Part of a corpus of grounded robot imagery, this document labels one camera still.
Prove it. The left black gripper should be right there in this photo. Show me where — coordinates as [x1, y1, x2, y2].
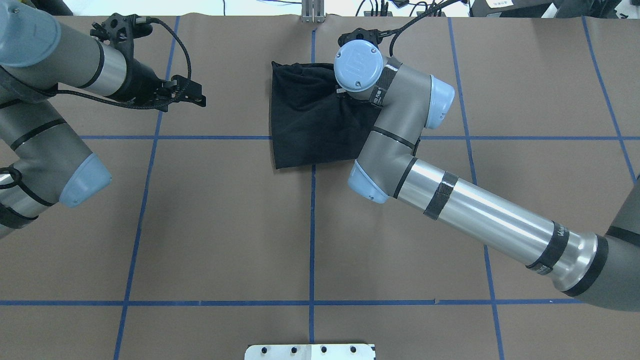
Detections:
[90, 14, 207, 109]

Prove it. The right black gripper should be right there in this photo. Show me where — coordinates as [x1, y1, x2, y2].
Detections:
[337, 28, 383, 48]

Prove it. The black graphic t-shirt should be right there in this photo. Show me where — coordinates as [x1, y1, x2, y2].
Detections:
[270, 61, 381, 170]

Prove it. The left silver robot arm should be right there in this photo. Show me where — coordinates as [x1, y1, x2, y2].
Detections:
[0, 0, 207, 237]

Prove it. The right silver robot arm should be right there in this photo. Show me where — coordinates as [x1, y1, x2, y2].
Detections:
[334, 28, 640, 312]

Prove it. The aluminium frame post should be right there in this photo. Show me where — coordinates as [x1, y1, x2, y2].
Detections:
[300, 0, 326, 24]

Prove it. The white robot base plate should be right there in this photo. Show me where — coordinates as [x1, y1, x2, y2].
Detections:
[244, 343, 377, 360]

